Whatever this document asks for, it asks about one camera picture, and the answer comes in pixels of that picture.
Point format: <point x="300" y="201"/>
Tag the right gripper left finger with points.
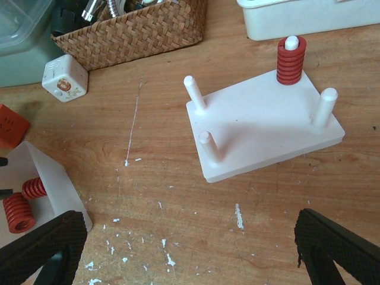
<point x="54" y="248"/>

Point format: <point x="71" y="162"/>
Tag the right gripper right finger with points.
<point x="322" y="243"/>

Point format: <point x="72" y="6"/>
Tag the red large spring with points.
<point x="290" y="62"/>
<point x="18" y="213"/>

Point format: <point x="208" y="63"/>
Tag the white peg board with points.
<point x="259" y="122"/>

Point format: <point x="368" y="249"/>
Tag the red spring in bin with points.
<point x="33" y="188"/>

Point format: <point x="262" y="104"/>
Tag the translucent spring bin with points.
<point x="27" y="162"/>

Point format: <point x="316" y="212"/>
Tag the red cube block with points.
<point x="13" y="128"/>

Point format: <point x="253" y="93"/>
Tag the white cube adapter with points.
<point x="65" y="78"/>

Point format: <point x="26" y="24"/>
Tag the grey storage box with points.
<point x="26" y="45"/>

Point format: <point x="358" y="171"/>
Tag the white plastic toolbox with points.
<point x="265" y="20"/>

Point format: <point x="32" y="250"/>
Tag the woven wicker basket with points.
<point x="149" y="31"/>

